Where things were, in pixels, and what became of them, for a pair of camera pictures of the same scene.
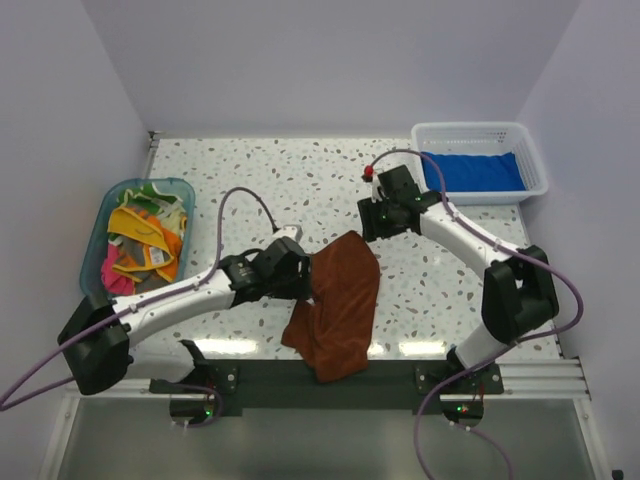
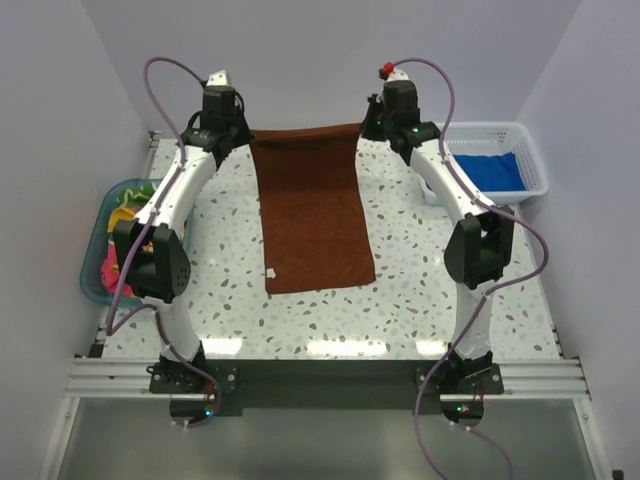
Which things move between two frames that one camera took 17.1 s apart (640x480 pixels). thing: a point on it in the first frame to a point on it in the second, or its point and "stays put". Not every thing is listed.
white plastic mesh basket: (483, 139) stays put
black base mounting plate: (298, 386) stays put
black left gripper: (301, 287) to (246, 136)
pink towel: (114, 282) stays put
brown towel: (336, 328) to (315, 234)
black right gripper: (372, 228) to (377, 103)
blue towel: (472, 172) stays put
